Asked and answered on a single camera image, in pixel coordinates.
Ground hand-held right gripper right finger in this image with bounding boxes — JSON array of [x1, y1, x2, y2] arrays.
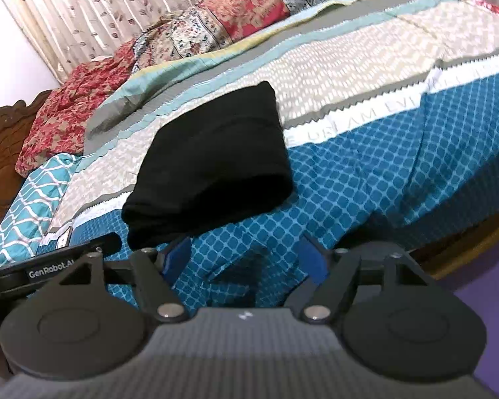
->
[[283, 237, 432, 325]]

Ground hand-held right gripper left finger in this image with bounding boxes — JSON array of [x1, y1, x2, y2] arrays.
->
[[46, 239, 193, 323]]

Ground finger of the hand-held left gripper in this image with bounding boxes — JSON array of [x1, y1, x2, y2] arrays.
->
[[73, 234, 123, 255]]

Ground black pants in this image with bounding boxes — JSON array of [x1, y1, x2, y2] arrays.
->
[[120, 81, 294, 251]]

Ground teal lattice print pillow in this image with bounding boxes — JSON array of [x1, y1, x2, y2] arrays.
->
[[0, 154, 83, 271]]

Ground carved wooden headboard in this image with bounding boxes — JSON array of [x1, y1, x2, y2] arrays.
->
[[0, 89, 53, 255]]

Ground red floral patchwork quilt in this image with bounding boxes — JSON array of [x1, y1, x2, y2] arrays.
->
[[14, 0, 405, 177]]

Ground teal and beige patterned bedsheet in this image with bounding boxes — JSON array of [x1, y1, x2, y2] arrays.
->
[[37, 0, 499, 309]]

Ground beige leaf print curtain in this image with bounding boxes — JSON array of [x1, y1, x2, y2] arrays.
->
[[0, 0, 276, 84]]

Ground pink floral cloth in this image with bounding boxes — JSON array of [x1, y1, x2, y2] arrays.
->
[[474, 0, 499, 18]]

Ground wooden bed rail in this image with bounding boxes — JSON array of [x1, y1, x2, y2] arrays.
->
[[415, 207, 499, 280]]

